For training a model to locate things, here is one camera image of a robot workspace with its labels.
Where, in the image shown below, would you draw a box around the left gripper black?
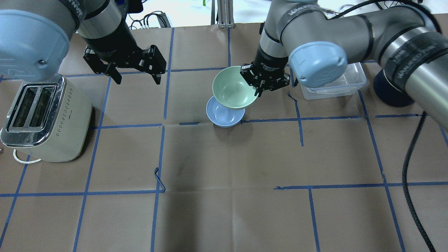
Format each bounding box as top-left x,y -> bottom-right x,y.
83,23 -> 167,85

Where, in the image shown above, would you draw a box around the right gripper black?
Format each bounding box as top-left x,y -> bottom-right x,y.
240,47 -> 290,97

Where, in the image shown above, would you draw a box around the green bowl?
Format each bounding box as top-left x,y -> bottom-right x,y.
212,66 -> 258,110

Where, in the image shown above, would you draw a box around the blue bowl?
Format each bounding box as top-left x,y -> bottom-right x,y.
206,96 -> 245,128

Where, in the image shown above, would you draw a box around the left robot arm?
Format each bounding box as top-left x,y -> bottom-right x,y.
0,0 -> 167,84

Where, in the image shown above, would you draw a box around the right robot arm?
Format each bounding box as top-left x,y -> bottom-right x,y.
213,0 -> 447,128

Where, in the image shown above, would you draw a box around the clear plastic container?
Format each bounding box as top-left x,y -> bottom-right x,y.
301,62 -> 368,100

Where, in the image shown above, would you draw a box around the cream toaster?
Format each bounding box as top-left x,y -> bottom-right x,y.
1,74 -> 93,162

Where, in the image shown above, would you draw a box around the dark blue saucepan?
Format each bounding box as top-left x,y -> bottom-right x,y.
373,70 -> 415,107

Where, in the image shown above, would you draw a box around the black cables bundle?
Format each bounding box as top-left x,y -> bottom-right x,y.
128,9 -> 172,30

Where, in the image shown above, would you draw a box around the aluminium frame post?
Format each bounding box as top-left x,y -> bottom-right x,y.
211,0 -> 235,29

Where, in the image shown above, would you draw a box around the white toaster cord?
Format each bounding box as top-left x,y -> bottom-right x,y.
13,149 -> 42,165

